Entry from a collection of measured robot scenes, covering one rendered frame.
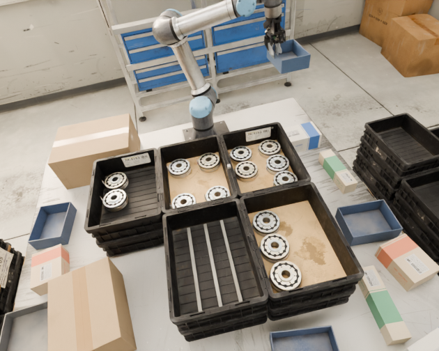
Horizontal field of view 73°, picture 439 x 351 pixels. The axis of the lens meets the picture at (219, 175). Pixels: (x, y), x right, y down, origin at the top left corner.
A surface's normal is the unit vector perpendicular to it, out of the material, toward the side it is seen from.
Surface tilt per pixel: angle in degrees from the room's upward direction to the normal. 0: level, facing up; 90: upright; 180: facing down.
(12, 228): 0
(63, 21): 90
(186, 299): 0
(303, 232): 0
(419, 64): 91
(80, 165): 90
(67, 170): 90
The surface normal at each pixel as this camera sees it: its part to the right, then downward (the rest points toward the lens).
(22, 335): -0.11, -0.68
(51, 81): 0.25, 0.69
